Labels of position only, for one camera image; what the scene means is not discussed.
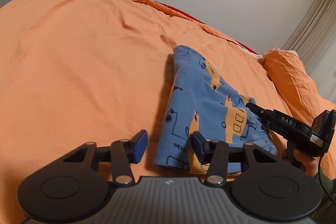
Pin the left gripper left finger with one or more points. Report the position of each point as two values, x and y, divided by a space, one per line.
80 183

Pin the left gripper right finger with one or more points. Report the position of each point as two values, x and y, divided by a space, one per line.
256 181

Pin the orange pillow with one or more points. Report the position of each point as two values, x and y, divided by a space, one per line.
298 90

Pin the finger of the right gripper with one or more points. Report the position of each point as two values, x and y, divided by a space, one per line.
259 111

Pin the blue orange printed pants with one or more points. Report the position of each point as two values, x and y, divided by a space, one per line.
200 100

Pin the person's right hand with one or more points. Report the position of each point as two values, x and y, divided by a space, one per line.
310 163

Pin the orange bed sheet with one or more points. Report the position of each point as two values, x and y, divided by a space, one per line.
74 71

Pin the beige curtain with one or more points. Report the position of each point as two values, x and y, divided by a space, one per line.
312 38

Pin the red mattress cover edge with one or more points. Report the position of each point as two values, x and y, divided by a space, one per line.
172 11

